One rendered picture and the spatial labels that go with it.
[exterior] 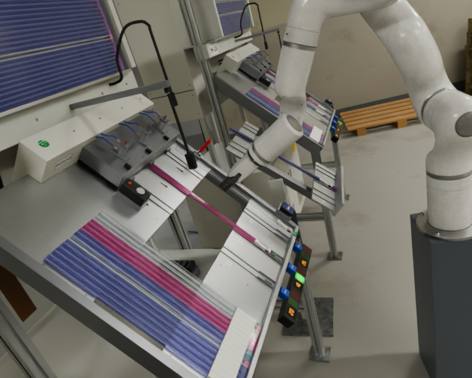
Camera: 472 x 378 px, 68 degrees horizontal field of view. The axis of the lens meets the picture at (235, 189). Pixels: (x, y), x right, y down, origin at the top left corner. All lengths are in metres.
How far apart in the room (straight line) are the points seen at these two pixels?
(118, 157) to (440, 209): 0.95
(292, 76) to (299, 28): 0.12
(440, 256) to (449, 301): 0.19
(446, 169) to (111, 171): 0.93
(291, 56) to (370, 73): 3.94
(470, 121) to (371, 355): 1.13
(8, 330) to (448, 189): 1.20
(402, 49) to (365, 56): 3.83
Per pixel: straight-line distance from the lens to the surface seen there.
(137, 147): 1.10
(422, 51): 1.04
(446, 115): 1.04
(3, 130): 0.99
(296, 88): 0.99
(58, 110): 1.10
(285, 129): 1.01
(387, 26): 1.05
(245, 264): 1.06
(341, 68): 4.81
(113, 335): 0.83
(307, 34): 0.97
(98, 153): 1.03
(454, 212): 1.22
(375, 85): 4.94
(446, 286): 1.34
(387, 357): 1.81
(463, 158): 1.14
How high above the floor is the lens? 1.42
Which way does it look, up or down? 24 degrees down
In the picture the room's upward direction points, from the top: 16 degrees counter-clockwise
